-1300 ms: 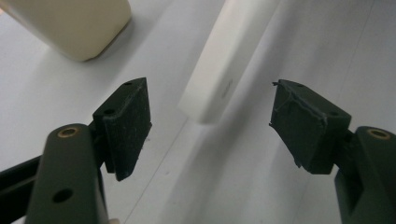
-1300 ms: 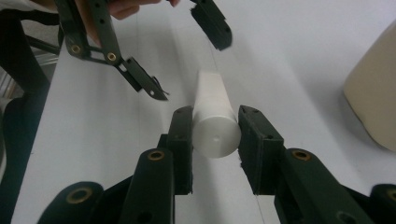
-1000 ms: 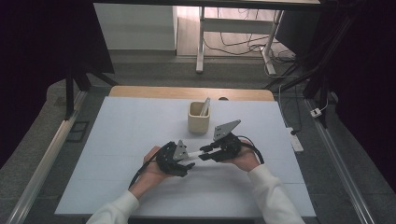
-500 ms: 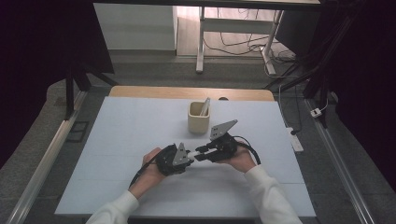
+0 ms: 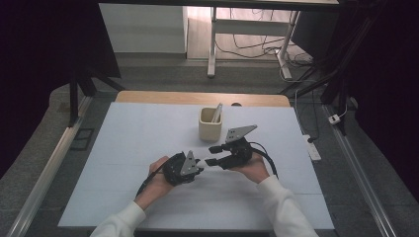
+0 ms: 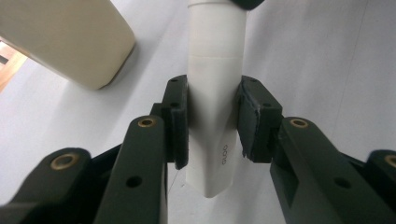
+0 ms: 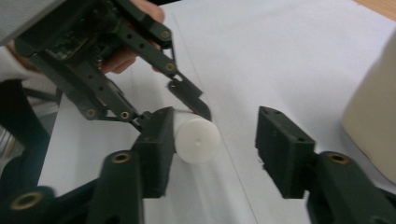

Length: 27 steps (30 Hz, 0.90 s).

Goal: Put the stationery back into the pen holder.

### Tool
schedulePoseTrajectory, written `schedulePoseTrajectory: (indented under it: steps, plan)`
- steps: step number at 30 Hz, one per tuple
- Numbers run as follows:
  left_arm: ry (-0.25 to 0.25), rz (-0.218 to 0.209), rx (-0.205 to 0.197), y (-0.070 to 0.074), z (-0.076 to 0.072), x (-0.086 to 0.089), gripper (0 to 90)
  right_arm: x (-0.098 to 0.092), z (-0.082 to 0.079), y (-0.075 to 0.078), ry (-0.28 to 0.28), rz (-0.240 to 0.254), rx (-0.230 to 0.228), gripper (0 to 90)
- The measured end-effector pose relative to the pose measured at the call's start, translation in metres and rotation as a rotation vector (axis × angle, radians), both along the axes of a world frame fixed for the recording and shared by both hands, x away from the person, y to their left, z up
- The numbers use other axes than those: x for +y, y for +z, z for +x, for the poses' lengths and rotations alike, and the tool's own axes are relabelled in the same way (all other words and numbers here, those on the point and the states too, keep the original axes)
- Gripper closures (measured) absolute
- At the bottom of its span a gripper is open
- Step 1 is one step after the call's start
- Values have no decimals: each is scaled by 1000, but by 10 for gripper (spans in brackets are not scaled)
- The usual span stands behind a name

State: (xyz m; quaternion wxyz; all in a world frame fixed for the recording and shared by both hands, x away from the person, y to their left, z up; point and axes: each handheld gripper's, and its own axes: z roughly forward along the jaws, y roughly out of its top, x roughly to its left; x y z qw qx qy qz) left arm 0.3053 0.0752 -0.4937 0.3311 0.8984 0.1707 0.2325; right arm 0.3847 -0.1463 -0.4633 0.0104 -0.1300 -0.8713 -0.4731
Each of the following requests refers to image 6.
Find white cylindrical tube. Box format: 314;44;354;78
185;0;248;199

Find beige pen holder cup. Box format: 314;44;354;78
0;0;137;91

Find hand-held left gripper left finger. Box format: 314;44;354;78
92;74;190;224

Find wooden table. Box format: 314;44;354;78
0;37;29;94

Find pale blue table mat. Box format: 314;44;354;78
0;0;396;224

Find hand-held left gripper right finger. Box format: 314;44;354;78
235;75;396;224

